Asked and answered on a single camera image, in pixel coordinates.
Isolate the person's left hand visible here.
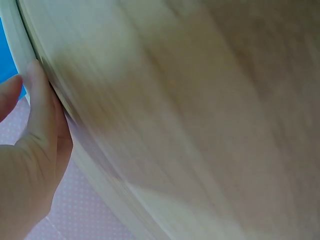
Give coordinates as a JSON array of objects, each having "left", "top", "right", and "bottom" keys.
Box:
[{"left": 0, "top": 59, "right": 74, "bottom": 240}]

